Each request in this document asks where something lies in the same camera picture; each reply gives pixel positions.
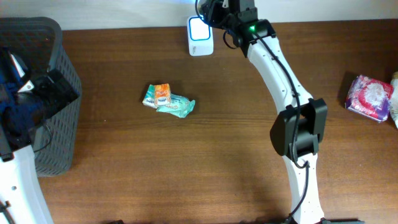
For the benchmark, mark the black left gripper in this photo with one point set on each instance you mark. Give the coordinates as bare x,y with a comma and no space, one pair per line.
59,98

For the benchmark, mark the teal tissue pack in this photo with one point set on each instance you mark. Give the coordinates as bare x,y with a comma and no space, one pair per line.
149,98

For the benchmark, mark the teal wipes packet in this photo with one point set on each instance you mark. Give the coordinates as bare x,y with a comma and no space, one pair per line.
180,106

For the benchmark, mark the orange tissue pack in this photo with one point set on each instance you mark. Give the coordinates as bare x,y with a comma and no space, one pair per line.
162,94

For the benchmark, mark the red purple snack packet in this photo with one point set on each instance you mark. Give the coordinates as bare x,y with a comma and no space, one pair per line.
369,97

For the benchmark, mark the white bamboo print tube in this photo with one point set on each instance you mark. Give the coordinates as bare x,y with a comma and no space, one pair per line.
393,101

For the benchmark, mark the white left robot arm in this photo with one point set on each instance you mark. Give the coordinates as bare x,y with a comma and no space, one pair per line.
22,200

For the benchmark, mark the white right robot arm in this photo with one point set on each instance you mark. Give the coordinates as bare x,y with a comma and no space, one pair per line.
300,124

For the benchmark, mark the white barcode scanner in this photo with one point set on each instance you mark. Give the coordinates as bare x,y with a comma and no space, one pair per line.
200,37

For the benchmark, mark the grey plastic mesh basket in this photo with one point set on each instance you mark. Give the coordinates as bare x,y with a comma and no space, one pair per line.
38,40

